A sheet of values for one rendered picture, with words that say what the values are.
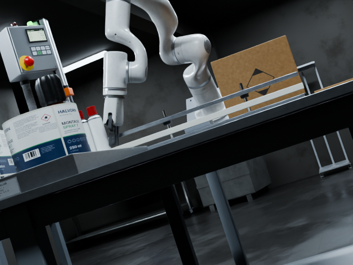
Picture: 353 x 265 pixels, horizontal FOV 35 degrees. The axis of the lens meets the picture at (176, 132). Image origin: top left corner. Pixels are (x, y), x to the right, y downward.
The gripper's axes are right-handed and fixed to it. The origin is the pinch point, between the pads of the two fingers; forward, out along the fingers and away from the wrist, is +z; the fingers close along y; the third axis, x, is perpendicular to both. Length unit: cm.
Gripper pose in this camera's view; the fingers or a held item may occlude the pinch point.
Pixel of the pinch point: (113, 140)
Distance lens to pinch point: 203.0
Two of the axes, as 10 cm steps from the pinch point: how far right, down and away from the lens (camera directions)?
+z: -0.2, 10.0, 0.0
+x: 9.8, 0.2, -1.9
